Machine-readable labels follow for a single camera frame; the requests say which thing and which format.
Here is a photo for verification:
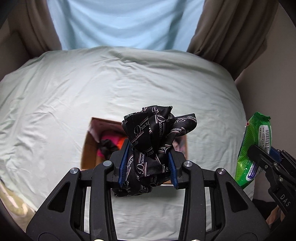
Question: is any pink fabric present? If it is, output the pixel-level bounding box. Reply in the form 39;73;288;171
173;136;187;155

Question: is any cardboard box patterned lining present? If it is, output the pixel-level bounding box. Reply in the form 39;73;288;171
81;117;188;186

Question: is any plain black scrunchie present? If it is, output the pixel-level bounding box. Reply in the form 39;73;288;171
98;139;119;160

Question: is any green wet wipes pack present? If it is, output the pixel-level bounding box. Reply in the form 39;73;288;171
234;112;272;189

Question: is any light blue hanging cloth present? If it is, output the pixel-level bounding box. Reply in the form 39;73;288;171
47;0;204;51

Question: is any magenta zip pouch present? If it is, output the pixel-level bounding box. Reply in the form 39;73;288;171
96;134;125;160

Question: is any brown curtain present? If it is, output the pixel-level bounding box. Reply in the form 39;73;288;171
187;0;279;79
8;0;62;57

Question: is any orange fluffy pompom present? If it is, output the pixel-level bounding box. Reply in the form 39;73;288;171
116;137;126;150

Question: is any brown left curtain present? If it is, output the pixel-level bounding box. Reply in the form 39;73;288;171
8;0;62;57

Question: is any person's right hand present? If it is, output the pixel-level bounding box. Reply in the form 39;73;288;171
266;206;285;226

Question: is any brown right curtain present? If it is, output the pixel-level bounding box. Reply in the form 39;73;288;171
187;0;279;79

